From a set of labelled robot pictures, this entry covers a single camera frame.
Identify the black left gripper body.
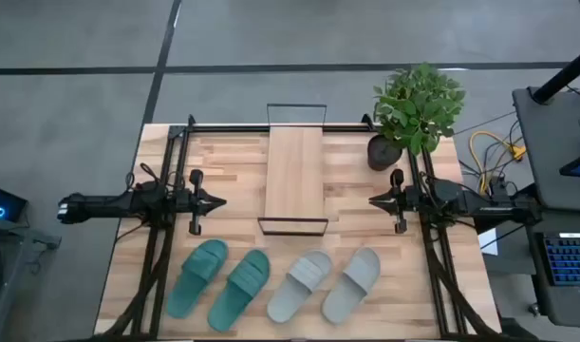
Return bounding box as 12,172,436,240
175,168,205,237

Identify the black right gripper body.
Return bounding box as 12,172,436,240
389,167,420,236

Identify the green rubber slide sandal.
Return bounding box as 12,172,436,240
206,248,271,333
165,238,230,320

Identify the grey rubber slide sandal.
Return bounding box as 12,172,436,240
265,249,334,325
320,246,383,327

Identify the dark round plant pot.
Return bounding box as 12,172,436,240
366,134,404,172

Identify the white paper sheet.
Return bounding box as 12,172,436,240
477,227,499,257

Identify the green leafy plant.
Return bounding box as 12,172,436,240
372,62,466,156

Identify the grey desk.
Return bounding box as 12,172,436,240
511,86,580,213

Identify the laptop with blue-lit keyboard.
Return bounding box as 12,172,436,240
531,231,580,289

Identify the dark grey laptop cart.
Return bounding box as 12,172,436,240
526,211,580,329

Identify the black computer with blue light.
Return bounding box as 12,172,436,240
0,182,28,223

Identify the black pole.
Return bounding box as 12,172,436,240
531,45,580,105

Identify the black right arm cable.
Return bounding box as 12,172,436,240
420,171,461,200

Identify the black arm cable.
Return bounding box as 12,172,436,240
124,162,186,194
420,171,461,200

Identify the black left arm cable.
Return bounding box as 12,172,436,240
124,162,186,194

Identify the black aluminium table frame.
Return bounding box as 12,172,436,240
97,113,504,342

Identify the wooden shelf black metal frame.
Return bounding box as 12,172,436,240
257,103,329,238

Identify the thin black floor cable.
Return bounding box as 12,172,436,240
453,111,517,137

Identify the yellow cable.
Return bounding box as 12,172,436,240
468,130,527,196

